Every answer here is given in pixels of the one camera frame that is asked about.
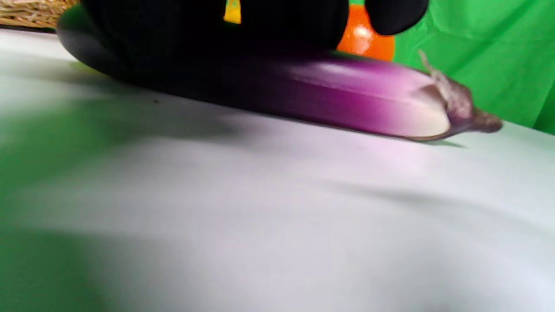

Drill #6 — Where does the orange fruit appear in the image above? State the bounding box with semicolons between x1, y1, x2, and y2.
337;4;396;62

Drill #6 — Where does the purple eggplant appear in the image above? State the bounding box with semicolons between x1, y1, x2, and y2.
56;6;503;142

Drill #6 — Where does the round wicker basket container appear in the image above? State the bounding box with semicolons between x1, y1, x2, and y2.
0;0;78;29

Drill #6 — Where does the person's right hand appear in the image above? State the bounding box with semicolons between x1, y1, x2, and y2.
80;0;430;81

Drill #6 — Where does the yellow mango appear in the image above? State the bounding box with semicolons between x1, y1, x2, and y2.
223;0;242;25

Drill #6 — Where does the green backdrop cloth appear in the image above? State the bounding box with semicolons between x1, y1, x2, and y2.
349;0;555;135

